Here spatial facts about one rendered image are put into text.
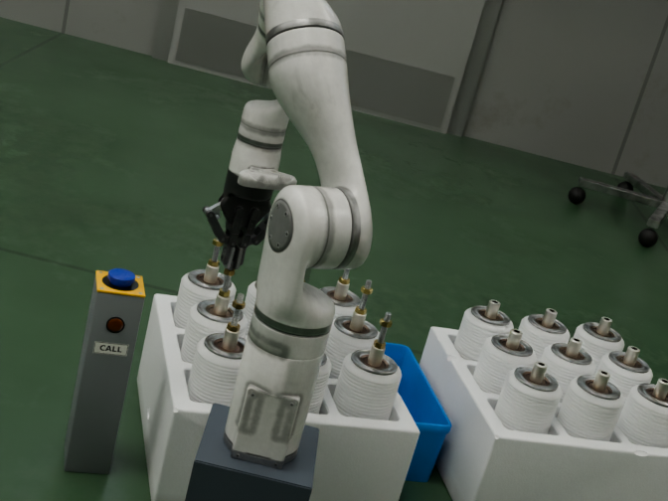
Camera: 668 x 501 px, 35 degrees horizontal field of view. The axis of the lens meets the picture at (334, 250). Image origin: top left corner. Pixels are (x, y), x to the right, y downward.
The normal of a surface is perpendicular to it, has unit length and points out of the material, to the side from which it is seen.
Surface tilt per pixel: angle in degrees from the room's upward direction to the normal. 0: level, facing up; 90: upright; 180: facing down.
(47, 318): 0
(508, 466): 90
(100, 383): 90
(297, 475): 0
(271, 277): 90
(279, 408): 90
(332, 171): 104
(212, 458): 0
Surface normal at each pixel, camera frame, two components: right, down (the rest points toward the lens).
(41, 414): 0.24, -0.91
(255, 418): -0.05, 0.34
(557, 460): 0.19, 0.40
